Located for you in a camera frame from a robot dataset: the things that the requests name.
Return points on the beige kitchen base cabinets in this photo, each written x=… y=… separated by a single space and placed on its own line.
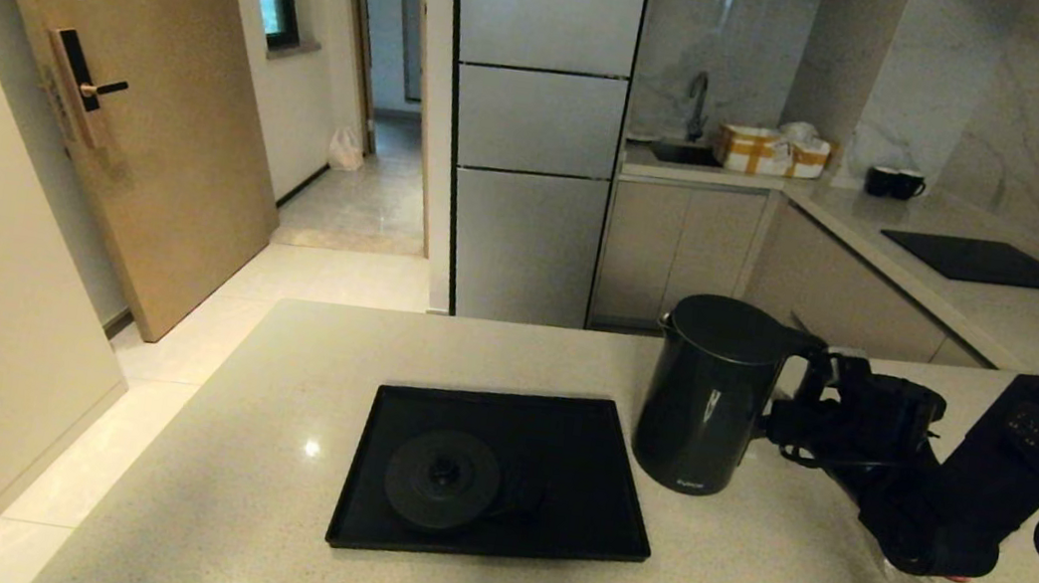
x=677 y=242

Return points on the brown interior door frame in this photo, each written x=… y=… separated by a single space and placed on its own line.
x=359 y=60

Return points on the metal kitchen faucet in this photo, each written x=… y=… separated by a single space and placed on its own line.
x=697 y=100

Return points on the black electric kettle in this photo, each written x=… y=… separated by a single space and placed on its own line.
x=705 y=406

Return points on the black rectangular serving tray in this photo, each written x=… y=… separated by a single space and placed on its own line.
x=570 y=519

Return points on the white crumpled bag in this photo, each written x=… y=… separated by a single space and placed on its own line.
x=800 y=131

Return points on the dark kitchen sink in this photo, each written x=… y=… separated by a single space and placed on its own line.
x=683 y=153

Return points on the round black kettle base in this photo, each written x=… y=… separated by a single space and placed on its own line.
x=443 y=477

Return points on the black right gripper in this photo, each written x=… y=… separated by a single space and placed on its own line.
x=858 y=467

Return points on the white plastic bag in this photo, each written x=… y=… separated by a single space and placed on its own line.
x=346 y=150

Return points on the black induction cooktop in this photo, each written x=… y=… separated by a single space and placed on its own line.
x=985 y=261

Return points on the tall white cabinet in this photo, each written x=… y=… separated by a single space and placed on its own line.
x=530 y=132

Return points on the light wooden door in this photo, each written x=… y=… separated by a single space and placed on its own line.
x=159 y=134

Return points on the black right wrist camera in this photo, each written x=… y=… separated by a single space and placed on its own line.
x=895 y=411

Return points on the black mug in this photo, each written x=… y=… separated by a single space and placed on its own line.
x=880 y=181
x=908 y=184

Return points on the cardboard box with yellow tape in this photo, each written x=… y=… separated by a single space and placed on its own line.
x=750 y=149
x=810 y=157

